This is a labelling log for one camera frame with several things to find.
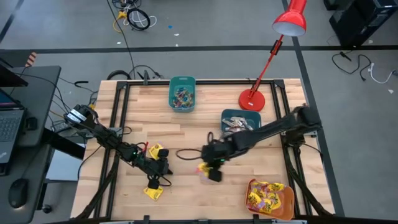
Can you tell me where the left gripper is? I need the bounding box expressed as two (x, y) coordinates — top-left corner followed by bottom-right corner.
(134, 148), (174, 190)

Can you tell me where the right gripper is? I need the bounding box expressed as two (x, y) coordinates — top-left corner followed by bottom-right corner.
(201, 138), (247, 184)

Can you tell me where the light teal plastic bin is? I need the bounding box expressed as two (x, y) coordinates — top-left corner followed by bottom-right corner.
(168, 76), (197, 113)

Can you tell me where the orange plastic bin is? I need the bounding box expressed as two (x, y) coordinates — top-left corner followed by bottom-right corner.
(244, 178), (295, 222)

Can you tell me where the dark teal plastic bin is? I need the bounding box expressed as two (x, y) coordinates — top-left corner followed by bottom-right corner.
(220, 108), (262, 139)

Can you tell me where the grey box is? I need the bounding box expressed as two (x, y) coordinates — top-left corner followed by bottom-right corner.
(45, 148), (86, 182)

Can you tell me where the black power strip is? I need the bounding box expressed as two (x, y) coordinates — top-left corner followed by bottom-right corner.
(50, 122), (71, 133)

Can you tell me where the small black desk device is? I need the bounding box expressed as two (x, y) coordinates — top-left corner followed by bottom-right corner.
(24, 116), (39, 131)

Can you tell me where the dark desk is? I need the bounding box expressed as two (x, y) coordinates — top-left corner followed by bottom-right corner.
(0, 65), (62, 224)

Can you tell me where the black computer mouse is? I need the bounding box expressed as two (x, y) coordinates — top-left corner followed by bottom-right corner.
(7, 178), (30, 210)

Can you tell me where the red desk lamp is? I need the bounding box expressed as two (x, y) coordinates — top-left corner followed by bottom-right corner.
(238, 0), (308, 112)

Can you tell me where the grey laptop computer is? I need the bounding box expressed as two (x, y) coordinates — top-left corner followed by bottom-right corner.
(0, 88), (25, 156)

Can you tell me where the orange black striped marker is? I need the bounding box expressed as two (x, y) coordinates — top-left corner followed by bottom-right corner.
(24, 52), (38, 68)

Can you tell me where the black flat screen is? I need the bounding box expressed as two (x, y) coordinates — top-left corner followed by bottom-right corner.
(0, 57), (29, 88)

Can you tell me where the black computer tower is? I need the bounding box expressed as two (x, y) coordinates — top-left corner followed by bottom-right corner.
(328, 0), (398, 48)

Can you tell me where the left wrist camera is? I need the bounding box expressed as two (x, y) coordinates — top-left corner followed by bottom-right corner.
(141, 155), (162, 172)

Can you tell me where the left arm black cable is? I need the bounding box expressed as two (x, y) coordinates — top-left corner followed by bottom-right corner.
(123, 126), (173, 187)

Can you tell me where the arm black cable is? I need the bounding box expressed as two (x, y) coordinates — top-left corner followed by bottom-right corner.
(175, 131), (215, 161)
(123, 126), (173, 187)

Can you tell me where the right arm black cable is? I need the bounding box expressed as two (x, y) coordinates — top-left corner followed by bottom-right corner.
(175, 131), (215, 161)

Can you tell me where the black looped floor cable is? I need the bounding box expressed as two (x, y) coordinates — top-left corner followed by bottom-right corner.
(129, 64), (165, 80)

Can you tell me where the long black cable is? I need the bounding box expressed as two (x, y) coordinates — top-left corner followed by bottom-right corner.
(107, 0), (137, 80)

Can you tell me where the white cable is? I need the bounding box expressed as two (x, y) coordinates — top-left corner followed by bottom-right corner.
(123, 15), (158, 29)
(368, 62), (397, 85)

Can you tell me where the black cable with plug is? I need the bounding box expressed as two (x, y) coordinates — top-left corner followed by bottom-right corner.
(331, 51), (373, 82)

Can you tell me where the black cable coil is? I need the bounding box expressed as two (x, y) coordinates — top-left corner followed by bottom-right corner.
(126, 7), (152, 31)

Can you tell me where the yellow cable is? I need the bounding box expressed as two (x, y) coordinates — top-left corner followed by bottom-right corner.
(112, 11), (128, 34)

